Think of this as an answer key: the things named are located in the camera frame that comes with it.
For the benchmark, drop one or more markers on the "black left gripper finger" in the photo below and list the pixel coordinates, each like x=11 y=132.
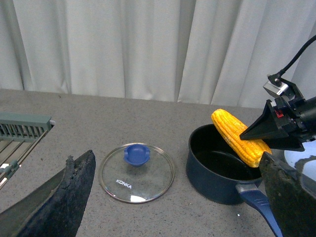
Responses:
x=56 y=208

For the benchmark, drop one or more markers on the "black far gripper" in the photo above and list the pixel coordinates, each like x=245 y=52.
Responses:
x=285 y=125

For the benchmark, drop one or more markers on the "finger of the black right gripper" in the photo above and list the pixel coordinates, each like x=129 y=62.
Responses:
x=292 y=197

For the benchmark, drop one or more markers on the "yellow corn cob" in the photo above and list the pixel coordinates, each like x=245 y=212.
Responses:
x=230 y=128

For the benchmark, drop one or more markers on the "glass lid with blue knob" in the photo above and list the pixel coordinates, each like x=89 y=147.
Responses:
x=136 y=173

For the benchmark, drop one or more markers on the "light blue plate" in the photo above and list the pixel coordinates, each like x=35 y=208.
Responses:
x=305 y=163

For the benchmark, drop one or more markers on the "dark blue saucepan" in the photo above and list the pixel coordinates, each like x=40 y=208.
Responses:
x=218 y=174

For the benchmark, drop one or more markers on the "green dish rack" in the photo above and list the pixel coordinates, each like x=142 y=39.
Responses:
x=19 y=134

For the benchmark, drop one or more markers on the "white pleated curtain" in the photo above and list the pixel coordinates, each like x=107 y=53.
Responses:
x=215 y=52

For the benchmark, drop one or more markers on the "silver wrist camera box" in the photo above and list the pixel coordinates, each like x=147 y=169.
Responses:
x=274 y=90

